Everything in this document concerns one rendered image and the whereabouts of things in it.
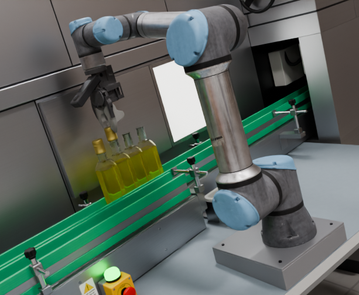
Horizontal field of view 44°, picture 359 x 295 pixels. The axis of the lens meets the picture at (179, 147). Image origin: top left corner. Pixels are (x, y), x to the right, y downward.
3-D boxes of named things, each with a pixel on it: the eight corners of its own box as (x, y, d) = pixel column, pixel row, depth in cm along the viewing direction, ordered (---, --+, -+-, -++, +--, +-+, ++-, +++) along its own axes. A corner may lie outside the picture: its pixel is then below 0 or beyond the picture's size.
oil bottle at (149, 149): (161, 191, 162) (144, 137, 157) (171, 192, 158) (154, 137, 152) (150, 198, 159) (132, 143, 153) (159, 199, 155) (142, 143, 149)
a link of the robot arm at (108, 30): (129, 10, 129) (108, 18, 138) (98, 16, 122) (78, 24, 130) (136, 37, 131) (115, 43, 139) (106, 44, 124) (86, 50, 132)
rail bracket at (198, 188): (181, 187, 160) (172, 154, 157) (215, 190, 147) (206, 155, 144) (175, 190, 158) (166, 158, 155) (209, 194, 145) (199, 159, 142)
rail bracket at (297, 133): (284, 146, 203) (273, 99, 197) (317, 146, 190) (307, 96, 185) (278, 150, 200) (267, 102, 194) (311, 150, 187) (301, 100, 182)
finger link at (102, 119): (119, 128, 149) (113, 102, 145) (106, 134, 145) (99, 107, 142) (114, 127, 151) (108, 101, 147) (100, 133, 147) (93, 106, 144)
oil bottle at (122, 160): (137, 205, 155) (118, 149, 150) (147, 207, 151) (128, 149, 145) (125, 213, 151) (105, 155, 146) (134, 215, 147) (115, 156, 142)
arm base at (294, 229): (328, 227, 121) (320, 194, 119) (293, 252, 113) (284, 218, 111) (286, 219, 133) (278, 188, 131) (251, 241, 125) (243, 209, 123)
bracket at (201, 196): (190, 204, 160) (185, 187, 158) (209, 207, 153) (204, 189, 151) (183, 209, 158) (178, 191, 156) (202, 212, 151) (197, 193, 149)
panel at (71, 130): (232, 113, 207) (214, 41, 199) (237, 113, 205) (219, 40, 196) (71, 197, 151) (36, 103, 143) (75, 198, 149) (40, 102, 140)
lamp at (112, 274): (115, 272, 126) (112, 263, 125) (124, 275, 122) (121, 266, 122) (102, 281, 123) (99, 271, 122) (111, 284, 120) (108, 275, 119)
